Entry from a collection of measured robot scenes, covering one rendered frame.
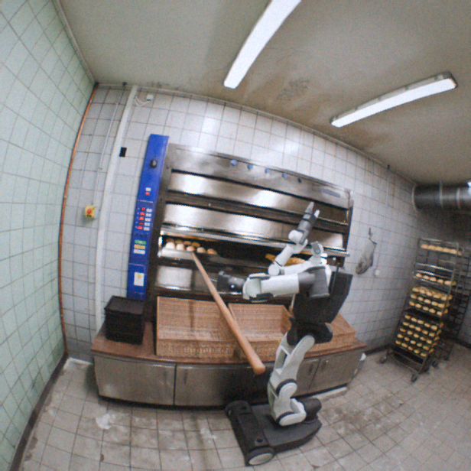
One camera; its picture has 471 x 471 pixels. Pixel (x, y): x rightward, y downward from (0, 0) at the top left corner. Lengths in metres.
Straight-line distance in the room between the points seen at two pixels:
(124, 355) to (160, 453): 0.76
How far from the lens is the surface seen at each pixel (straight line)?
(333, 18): 1.31
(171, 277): 1.99
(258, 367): 0.64
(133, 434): 1.90
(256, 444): 1.68
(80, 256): 2.09
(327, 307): 1.26
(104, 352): 1.71
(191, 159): 1.98
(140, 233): 1.90
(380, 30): 1.35
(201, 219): 1.93
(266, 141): 2.17
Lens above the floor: 1.55
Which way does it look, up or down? 3 degrees down
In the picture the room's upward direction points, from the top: 9 degrees clockwise
